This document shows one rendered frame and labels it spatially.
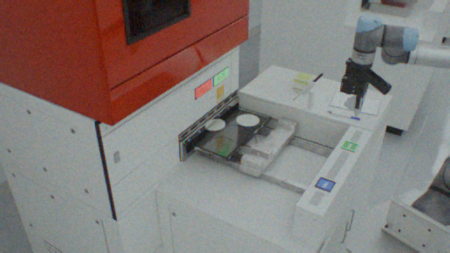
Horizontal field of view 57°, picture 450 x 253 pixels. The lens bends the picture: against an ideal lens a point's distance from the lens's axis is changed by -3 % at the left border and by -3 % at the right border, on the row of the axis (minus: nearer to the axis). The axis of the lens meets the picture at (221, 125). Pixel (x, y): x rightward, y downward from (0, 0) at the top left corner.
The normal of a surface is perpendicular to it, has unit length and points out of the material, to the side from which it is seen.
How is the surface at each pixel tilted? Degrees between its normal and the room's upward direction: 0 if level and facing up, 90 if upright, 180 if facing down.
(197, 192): 0
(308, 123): 90
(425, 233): 90
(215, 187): 0
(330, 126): 90
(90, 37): 90
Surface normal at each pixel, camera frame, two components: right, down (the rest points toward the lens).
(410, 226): -0.75, 0.36
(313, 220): -0.53, 0.46
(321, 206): 0.00, -0.84
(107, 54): 0.84, 0.29
